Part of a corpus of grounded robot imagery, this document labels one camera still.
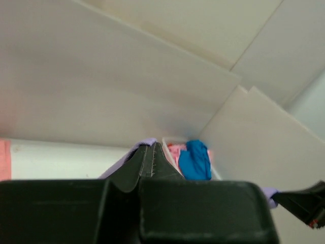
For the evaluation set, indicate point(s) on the folded pink t shirt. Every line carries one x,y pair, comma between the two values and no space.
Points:
5,160

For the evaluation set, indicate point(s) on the purple t shirt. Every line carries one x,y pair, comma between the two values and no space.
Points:
268,192

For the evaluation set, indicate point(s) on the blue t shirt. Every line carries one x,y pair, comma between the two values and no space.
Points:
194,161

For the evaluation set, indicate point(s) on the white plastic basket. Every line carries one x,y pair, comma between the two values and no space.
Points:
167,141

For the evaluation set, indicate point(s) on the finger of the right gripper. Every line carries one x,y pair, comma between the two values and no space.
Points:
307,205

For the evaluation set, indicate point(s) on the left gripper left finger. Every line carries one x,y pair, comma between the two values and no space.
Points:
138,168

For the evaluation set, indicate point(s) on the light pink t shirt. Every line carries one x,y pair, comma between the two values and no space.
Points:
175,151

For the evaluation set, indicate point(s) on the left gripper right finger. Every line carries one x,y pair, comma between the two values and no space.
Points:
159,167

